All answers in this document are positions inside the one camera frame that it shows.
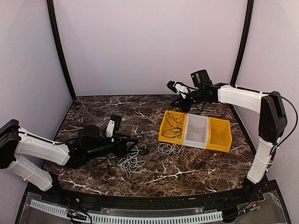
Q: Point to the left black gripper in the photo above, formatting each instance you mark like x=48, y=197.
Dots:
x=123, y=150

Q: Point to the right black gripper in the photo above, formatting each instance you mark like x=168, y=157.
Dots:
x=182, y=104

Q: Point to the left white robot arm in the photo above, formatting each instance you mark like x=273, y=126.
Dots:
x=17, y=142

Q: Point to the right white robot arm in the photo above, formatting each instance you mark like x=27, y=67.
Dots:
x=268, y=105

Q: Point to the left yellow plastic bin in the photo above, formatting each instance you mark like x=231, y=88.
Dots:
x=172, y=127

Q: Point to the yellow plastic bin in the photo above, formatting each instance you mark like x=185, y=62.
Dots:
x=220, y=136
x=172, y=127

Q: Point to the white plastic bin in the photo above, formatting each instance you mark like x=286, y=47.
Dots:
x=196, y=131

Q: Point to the right yellow plastic bin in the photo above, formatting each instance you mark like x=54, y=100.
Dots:
x=220, y=136

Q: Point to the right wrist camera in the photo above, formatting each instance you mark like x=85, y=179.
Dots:
x=178, y=87

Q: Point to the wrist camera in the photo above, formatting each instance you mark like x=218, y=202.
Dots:
x=178, y=87
x=112, y=127

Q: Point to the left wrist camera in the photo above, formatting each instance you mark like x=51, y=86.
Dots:
x=112, y=127

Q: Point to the right black frame post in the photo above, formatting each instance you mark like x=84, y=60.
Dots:
x=243, y=41

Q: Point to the black frame post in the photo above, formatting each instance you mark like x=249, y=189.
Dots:
x=243, y=41
x=59, y=48

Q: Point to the black front rail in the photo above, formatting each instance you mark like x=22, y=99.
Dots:
x=220, y=200

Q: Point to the left black frame post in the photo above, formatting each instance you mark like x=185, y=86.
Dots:
x=59, y=48

